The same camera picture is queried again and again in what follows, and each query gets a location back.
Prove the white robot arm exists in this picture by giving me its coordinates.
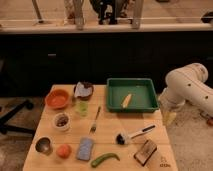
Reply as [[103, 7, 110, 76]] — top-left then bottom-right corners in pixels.
[[159, 63, 213, 126]]

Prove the green chili pepper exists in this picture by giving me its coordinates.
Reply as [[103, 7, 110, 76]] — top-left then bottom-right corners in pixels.
[[91, 153, 120, 168]]

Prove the orange tomato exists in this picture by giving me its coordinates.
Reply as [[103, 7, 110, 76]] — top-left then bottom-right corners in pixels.
[[56, 144, 71, 159]]

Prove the orange plastic bowl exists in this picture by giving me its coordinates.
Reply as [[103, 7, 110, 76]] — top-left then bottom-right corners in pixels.
[[45, 89, 69, 109]]

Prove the black white dish brush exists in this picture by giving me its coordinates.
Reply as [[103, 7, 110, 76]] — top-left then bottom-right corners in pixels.
[[116, 125, 155, 145]]

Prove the brown black box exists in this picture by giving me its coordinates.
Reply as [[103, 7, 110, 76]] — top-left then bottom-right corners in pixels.
[[134, 139, 157, 166]]

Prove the dark purple grapes bunch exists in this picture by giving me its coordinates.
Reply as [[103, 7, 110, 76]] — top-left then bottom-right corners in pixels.
[[56, 116, 68, 127]]

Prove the small metal cup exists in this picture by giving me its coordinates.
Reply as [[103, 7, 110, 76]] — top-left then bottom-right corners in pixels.
[[35, 137, 53, 155]]

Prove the black office chair base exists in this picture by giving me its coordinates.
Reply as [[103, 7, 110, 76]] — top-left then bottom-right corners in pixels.
[[0, 100, 35, 136]]

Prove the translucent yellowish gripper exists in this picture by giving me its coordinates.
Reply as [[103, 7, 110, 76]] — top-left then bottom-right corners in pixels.
[[161, 104, 177, 126]]

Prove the metal fork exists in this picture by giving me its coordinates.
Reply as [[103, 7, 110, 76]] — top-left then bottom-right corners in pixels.
[[90, 106, 101, 133]]

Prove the green translucent cup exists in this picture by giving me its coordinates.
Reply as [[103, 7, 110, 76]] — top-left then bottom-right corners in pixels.
[[76, 100, 88, 117]]

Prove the green plastic tray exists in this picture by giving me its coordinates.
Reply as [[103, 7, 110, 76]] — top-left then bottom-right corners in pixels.
[[106, 78, 159, 113]]

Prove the blue sponge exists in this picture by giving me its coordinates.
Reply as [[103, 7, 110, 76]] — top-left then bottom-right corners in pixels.
[[76, 137, 94, 161]]

